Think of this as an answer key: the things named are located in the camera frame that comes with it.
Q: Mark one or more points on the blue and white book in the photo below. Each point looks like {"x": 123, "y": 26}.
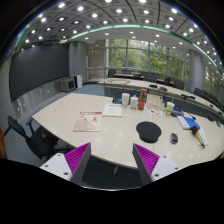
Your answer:
{"x": 187, "y": 123}

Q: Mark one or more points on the black office chair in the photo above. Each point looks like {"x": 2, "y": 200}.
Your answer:
{"x": 41, "y": 142}

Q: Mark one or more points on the green paper cup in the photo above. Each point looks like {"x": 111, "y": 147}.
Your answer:
{"x": 169, "y": 108}

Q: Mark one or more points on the grey box on floor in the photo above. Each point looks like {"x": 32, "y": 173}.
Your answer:
{"x": 67, "y": 85}

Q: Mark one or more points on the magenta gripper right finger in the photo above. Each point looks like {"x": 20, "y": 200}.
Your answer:
{"x": 151, "y": 166}

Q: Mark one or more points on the colourful leaflet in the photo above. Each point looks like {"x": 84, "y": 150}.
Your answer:
{"x": 153, "y": 111}

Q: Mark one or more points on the white cylindrical cup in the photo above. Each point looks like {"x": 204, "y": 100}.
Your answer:
{"x": 125, "y": 99}

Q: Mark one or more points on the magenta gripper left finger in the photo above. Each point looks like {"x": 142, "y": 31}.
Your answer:
{"x": 69, "y": 166}

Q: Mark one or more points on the black computer mouse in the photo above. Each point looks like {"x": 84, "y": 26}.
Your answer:
{"x": 174, "y": 138}

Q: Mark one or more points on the beige paper bag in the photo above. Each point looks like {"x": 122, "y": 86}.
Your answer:
{"x": 154, "y": 101}

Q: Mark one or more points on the large black wall screen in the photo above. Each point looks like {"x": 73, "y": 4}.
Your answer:
{"x": 36, "y": 66}

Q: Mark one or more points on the red and white booklet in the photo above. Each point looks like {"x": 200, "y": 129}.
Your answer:
{"x": 88, "y": 122}

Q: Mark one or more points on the white paper stack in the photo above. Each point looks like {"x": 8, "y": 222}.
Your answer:
{"x": 112, "y": 110}

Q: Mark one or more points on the white lidded jar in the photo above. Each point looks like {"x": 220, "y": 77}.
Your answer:
{"x": 134, "y": 102}

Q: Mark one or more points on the white cabinet unit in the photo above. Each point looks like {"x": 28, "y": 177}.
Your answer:
{"x": 78, "y": 80}

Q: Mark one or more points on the black round mouse pad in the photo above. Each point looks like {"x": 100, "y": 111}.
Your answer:
{"x": 148, "y": 132}

